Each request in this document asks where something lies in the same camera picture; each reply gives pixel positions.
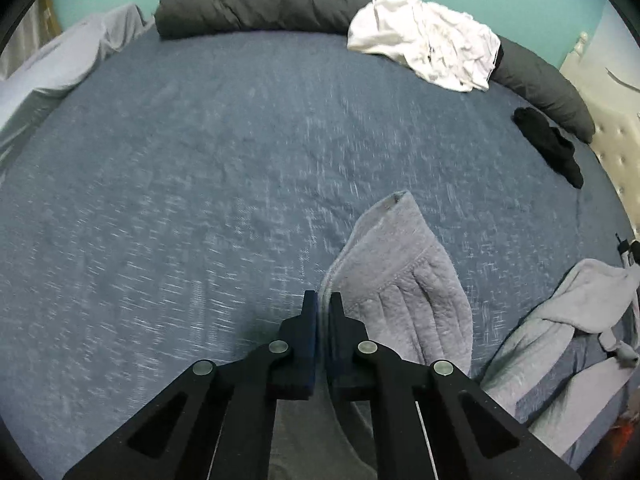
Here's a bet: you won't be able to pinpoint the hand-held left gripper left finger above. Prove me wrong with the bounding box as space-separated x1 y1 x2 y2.
62 290 318 480

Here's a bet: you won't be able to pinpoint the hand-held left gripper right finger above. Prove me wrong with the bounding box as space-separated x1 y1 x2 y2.
327 291 583 480

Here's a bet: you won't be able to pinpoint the grey fleece sweatshirt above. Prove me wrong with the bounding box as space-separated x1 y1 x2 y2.
320 191 640 468

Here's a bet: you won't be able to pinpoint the dark grey cloth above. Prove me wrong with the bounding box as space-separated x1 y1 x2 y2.
270 400 382 480

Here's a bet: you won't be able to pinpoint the cream tufted headboard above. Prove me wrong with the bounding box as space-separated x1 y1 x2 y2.
557 30 640 241

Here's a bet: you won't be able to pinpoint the black socks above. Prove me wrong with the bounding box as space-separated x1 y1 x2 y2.
512 107 585 190

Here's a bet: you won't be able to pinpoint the blue bed cover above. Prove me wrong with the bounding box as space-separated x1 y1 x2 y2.
0 27 636 480

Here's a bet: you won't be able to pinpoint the white crumpled garment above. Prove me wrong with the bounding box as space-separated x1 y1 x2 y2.
346 0 502 93

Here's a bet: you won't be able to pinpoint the dark grey duvet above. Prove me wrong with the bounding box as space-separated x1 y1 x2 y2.
154 0 596 143

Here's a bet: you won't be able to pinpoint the light grey bed sheet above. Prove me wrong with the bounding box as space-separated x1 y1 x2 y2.
0 3 156 161

